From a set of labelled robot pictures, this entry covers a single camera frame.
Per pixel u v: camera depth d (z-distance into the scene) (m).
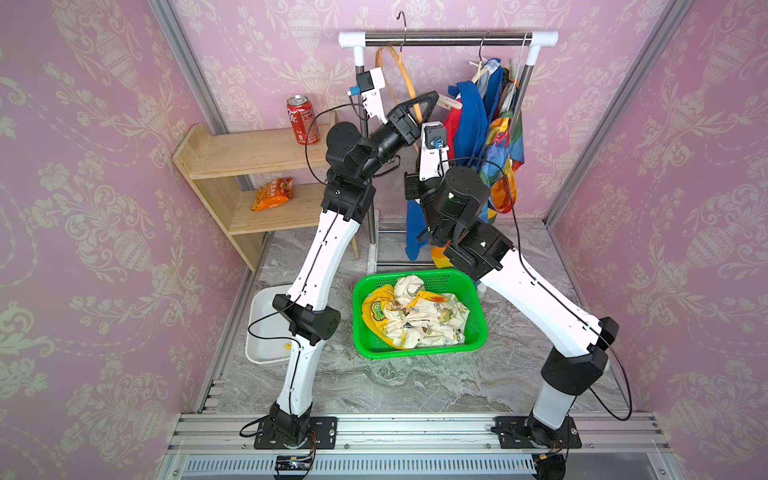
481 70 0.64
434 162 0.45
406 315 0.87
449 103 0.62
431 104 0.54
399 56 0.79
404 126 0.51
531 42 0.59
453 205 0.42
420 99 0.53
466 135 0.66
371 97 0.52
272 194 0.95
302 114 0.74
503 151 0.71
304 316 0.51
